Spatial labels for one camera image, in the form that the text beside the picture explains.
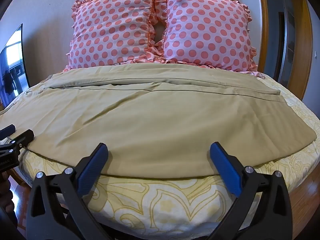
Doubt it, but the pink polka dot pillow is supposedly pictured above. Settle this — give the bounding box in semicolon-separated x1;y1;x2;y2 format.
153;0;265;80
64;0;167;72

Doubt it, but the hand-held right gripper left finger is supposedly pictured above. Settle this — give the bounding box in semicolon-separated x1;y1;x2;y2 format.
26;143;109;240

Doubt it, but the wooden headboard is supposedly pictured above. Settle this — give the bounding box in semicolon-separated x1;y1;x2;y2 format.
211;0;273;80

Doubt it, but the bed with yellow patterned sheet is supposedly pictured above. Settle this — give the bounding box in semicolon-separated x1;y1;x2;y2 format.
0;68;320;238

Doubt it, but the wooden door frame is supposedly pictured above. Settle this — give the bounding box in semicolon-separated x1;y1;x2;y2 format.
287;0;314;100

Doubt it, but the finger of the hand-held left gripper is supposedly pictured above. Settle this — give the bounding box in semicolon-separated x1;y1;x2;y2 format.
0;129;35;158
0;124;16;137

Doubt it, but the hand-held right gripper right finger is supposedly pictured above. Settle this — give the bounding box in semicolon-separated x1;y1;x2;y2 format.
209;142;295;240

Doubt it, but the flat screen television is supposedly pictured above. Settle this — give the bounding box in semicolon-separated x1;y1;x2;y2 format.
0;24;31;108

